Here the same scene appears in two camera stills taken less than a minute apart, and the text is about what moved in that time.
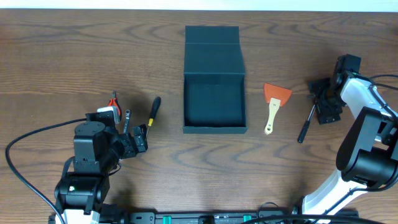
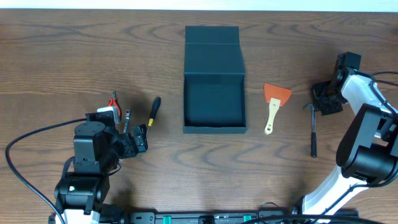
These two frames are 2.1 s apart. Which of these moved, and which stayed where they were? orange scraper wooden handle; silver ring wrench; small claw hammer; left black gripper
Moved: small claw hammer
Stayed: left black gripper; orange scraper wooden handle; silver ring wrench
